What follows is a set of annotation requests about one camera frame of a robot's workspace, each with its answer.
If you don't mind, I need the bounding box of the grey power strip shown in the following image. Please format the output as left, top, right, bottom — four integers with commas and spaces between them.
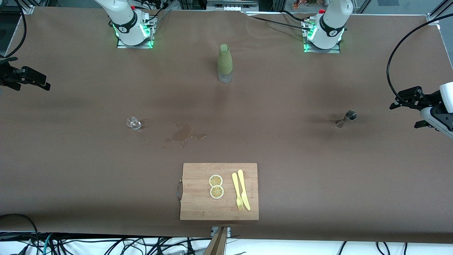
207, 0, 259, 11

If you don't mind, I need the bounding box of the liquid spill puddle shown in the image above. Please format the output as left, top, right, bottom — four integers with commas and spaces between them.
163, 122, 207, 148

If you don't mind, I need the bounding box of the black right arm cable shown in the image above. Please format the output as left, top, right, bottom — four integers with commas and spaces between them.
0, 0, 28, 59

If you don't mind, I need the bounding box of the yellow plastic fork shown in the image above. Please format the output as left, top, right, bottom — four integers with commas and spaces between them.
231, 172, 244, 211

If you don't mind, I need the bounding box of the brown table cover sheet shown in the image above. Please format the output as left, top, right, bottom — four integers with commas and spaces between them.
0, 6, 453, 244

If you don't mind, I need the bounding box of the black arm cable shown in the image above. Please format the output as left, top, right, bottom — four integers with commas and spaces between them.
0, 0, 28, 59
386, 13, 453, 107

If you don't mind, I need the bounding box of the steel double cone jigger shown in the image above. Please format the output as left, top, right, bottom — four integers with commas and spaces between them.
335, 110, 357, 128

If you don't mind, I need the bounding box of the wooden camera stand post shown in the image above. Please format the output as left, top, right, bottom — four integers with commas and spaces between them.
203, 227, 229, 255

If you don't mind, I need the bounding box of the wooden cutting board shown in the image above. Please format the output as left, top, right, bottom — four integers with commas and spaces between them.
177, 163, 259, 221

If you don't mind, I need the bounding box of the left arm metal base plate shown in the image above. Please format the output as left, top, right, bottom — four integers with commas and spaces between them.
303, 19, 341, 54

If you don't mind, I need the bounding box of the teal cable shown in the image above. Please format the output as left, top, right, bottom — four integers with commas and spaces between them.
41, 233, 54, 255

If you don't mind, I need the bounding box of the yellow plastic knife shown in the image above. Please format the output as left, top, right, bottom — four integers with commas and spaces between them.
237, 169, 251, 211

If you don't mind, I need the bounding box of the green sleeved glass bottle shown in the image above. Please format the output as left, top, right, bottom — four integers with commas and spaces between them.
217, 44, 233, 83

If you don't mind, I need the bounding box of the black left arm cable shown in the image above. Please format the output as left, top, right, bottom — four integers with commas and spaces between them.
386, 13, 453, 107

